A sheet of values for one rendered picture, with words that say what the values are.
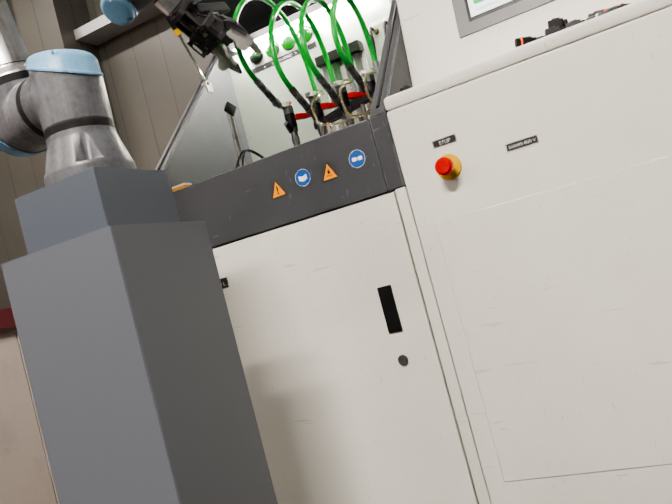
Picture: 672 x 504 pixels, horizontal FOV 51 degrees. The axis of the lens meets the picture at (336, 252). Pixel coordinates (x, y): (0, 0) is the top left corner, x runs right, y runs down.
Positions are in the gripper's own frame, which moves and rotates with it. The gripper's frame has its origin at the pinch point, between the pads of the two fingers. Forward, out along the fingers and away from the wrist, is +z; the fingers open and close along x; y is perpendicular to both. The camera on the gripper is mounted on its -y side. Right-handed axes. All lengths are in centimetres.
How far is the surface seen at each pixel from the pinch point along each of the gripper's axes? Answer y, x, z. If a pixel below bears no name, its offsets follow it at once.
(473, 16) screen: -6, 45, 30
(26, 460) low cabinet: 50, -146, 34
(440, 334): 58, 17, 56
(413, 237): 44, 22, 41
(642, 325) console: 62, 52, 71
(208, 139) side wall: -10.7, -36.7, 10.7
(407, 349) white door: 59, 10, 54
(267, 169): 27.7, -1.1, 15.1
